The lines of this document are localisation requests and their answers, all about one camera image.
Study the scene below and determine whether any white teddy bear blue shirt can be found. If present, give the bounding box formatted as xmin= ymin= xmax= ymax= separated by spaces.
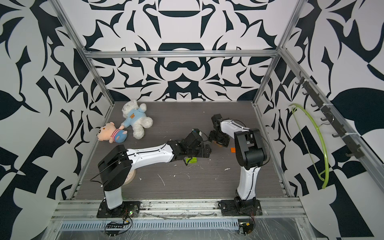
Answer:
xmin=120 ymin=100 xmax=153 ymax=140

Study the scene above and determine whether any aluminium frame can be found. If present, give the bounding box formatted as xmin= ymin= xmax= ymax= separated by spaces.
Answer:
xmin=47 ymin=0 xmax=384 ymax=220

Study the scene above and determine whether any black connector box right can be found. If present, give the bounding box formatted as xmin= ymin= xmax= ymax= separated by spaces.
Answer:
xmin=238 ymin=222 xmax=255 ymax=236

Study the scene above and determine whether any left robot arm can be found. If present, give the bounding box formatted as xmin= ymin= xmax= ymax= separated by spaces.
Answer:
xmin=98 ymin=129 xmax=212 ymax=210

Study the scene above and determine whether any pink doll plush toy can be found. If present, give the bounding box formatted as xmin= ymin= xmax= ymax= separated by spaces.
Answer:
xmin=97 ymin=122 xmax=128 ymax=144

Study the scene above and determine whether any cream round toy clock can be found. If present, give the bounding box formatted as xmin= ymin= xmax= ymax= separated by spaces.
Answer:
xmin=123 ymin=170 xmax=136 ymax=185

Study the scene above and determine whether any black connector box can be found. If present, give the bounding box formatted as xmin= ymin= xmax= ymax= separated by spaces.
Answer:
xmin=104 ymin=222 xmax=127 ymax=236
xmin=238 ymin=222 xmax=255 ymax=236

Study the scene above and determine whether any black connector box left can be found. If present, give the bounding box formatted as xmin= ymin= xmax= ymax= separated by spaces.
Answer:
xmin=104 ymin=222 xmax=127 ymax=236

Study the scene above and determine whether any black hook rack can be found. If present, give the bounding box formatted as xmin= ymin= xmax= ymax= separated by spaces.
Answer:
xmin=297 ymin=72 xmax=365 ymax=159

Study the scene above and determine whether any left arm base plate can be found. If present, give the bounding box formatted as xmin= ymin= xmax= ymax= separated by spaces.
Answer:
xmin=97 ymin=200 xmax=141 ymax=219

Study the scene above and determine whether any green square lego brick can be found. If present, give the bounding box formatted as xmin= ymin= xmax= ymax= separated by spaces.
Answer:
xmin=185 ymin=157 xmax=198 ymax=166

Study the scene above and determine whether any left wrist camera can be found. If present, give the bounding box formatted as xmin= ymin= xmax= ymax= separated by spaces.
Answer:
xmin=193 ymin=129 xmax=201 ymax=135

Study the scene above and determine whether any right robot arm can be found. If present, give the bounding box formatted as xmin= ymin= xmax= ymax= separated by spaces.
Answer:
xmin=209 ymin=114 xmax=268 ymax=203

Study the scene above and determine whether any green hoop hanger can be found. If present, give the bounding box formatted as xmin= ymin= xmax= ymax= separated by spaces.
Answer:
xmin=289 ymin=103 xmax=330 ymax=189

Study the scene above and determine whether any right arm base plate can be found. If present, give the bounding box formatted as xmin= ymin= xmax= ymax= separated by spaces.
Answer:
xmin=218 ymin=197 xmax=263 ymax=217

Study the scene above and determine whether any white cable duct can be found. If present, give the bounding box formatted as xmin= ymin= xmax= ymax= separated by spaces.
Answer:
xmin=60 ymin=219 xmax=240 ymax=231

